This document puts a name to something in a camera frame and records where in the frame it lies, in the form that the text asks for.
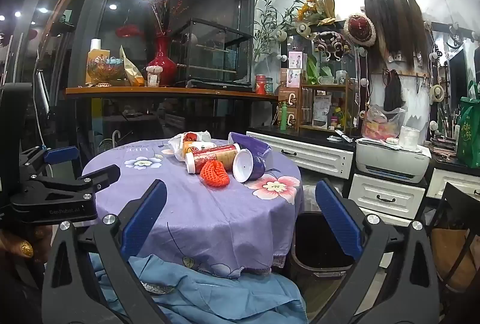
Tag white plastic container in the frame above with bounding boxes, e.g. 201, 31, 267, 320
398, 126, 420, 150

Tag sunflower bouquet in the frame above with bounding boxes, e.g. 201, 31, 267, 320
294, 0, 336, 26

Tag bin with clear liner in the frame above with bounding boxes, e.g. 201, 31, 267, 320
302, 184, 327, 214

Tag white printer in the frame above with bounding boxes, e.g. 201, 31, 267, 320
354, 142, 432, 184

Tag wooden counter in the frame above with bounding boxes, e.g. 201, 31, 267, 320
64, 86, 280, 101

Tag orange label can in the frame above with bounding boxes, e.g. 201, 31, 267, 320
182, 141, 217, 156

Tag hair extension rack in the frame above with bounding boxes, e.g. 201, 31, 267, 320
361, 0, 428, 64

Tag stack of brown boxes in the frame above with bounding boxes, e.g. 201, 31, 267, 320
277, 69, 302, 131

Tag phone on stand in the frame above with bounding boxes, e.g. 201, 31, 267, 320
39, 0, 76, 47

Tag purple paper cup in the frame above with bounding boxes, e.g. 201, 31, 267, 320
232, 148, 268, 183

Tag orange foam net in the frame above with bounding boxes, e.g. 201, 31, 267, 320
199, 159, 230, 190

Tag wooden rack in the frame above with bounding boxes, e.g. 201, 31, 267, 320
298, 78, 359, 135

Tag red vase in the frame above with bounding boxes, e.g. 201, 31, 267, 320
146, 34, 177, 86

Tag red round hat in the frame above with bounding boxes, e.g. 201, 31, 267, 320
344, 14, 377, 47

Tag clear bag of pink items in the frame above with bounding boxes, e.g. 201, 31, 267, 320
362, 104, 407, 141

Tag purple floral tablecloth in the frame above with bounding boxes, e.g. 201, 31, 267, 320
82, 138, 304, 279

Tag light blue cloth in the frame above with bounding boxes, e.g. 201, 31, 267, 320
90, 253, 308, 324

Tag person's left hand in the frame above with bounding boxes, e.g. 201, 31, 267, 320
0, 226, 54, 265

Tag ornate headdress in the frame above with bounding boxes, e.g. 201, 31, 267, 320
313, 30, 353, 60

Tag small jar white lid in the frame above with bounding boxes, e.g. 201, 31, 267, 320
146, 66, 162, 87

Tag white drawer cabinet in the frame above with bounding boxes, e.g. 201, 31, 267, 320
245, 131, 480, 223

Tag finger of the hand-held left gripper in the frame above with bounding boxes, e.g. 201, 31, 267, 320
19, 146, 80, 182
28, 164, 121, 199

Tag white plastic bag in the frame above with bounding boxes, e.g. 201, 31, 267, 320
167, 131, 214, 161

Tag dried red branches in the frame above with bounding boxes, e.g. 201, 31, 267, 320
148, 0, 184, 37

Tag green leafy plant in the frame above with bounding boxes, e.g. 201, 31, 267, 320
253, 0, 297, 62

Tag yellow paper bag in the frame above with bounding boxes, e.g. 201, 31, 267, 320
119, 45, 146, 87

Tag brown paper bag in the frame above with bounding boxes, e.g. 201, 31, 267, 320
430, 226, 480, 291

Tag gold foil gift basket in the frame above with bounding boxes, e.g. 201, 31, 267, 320
86, 54, 126, 87

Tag dark brown trash bin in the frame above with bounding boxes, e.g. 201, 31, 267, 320
290, 210, 361, 310

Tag purple packet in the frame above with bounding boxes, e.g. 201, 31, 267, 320
228, 132, 271, 159

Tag red snack canister white lid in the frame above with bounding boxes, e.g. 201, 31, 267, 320
185, 143, 241, 174

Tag glass terrarium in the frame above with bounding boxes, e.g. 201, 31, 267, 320
169, 18, 255, 92

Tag black hair bundle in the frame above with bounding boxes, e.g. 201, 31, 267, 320
383, 69, 403, 112

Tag black chair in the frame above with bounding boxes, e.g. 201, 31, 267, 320
427, 181, 480, 295

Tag green tote bag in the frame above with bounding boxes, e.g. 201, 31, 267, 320
458, 81, 480, 167

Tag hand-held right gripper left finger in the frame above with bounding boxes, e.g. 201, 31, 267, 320
41, 179, 177, 324

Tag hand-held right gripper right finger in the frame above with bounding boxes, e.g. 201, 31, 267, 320
300, 177, 441, 324

